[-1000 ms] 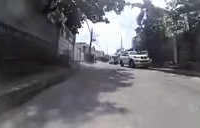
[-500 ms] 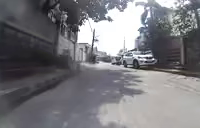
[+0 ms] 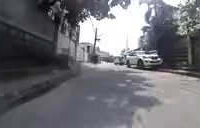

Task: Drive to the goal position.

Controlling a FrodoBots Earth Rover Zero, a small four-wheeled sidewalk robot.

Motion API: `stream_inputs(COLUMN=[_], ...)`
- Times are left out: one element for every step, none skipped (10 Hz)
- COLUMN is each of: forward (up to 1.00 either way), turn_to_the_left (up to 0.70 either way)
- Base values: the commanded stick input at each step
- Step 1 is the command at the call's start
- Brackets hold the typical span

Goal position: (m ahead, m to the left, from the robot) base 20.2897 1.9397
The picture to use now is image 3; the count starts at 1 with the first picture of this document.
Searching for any wall with gate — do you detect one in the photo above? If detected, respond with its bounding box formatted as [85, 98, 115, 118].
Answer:
[167, 31, 200, 69]

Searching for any grey concrete sidewalk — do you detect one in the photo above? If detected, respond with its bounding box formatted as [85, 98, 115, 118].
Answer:
[157, 66, 200, 81]
[0, 68, 79, 118]

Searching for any grey building with fence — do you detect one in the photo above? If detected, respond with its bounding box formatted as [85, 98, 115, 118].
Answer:
[0, 0, 89, 83]

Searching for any grey concrete road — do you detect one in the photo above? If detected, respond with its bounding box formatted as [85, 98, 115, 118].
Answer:
[0, 61, 200, 128]

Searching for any white car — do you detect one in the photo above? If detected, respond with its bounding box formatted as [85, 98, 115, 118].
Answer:
[125, 50, 164, 70]

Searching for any row of trees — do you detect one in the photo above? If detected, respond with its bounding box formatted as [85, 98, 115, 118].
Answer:
[137, 0, 200, 66]

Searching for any utility pole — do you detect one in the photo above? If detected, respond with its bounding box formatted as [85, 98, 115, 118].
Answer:
[91, 27, 100, 64]

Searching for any tree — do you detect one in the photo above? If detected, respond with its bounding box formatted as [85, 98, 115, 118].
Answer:
[37, 0, 132, 58]

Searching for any vehicle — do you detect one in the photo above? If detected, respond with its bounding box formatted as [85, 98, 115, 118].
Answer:
[113, 55, 127, 66]

